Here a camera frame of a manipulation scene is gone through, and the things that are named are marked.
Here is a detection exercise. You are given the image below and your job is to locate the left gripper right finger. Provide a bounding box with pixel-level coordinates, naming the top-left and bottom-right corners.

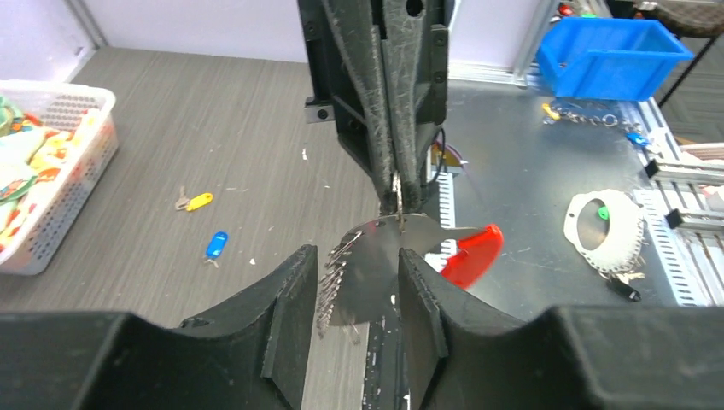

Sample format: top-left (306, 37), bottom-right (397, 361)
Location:
top-left (398, 249), bottom-right (723, 409)

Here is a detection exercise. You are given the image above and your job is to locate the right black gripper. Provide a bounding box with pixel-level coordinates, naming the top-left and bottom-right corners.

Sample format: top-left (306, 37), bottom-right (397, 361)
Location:
top-left (298, 0), bottom-right (450, 213)

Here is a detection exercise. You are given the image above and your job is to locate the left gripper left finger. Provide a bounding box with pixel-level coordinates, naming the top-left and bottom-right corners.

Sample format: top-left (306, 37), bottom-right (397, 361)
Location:
top-left (1, 244), bottom-right (318, 409)

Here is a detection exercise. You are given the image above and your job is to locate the silver split keyring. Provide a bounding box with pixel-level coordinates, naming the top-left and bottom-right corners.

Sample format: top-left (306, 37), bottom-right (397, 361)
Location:
top-left (392, 172), bottom-right (405, 235)

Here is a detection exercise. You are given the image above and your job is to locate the white keyring holder disc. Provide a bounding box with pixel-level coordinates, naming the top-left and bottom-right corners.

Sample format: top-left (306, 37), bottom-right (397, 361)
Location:
top-left (563, 189), bottom-right (645, 302)

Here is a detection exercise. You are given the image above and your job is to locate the key with blue tag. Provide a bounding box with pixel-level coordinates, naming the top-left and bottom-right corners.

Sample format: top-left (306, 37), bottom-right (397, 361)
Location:
top-left (205, 231), bottom-right (228, 268)

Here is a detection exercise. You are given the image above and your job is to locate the key with yellow tag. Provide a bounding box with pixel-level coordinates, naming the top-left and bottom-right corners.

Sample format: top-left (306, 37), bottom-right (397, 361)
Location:
top-left (173, 186), bottom-right (213, 212)

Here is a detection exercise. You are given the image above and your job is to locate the blue plastic bin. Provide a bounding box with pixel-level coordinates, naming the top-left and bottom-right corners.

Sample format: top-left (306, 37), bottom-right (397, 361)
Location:
top-left (536, 17), bottom-right (693, 102)

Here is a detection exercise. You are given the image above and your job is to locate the white plastic basket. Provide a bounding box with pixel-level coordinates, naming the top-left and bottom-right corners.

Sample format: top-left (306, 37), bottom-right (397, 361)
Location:
top-left (1, 79), bottom-right (119, 275)

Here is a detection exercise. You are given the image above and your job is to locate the colourful patterned cloth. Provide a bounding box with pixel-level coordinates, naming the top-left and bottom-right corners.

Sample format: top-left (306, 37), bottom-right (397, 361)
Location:
top-left (1, 97), bottom-right (85, 250)

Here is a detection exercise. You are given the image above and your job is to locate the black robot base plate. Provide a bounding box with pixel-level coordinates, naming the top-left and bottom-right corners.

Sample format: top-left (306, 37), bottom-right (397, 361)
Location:
top-left (361, 284), bottom-right (409, 410)

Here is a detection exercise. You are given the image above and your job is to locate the keychain with yellow tag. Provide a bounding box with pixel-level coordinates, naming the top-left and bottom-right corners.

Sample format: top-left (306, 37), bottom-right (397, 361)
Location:
top-left (540, 100), bottom-right (652, 148)

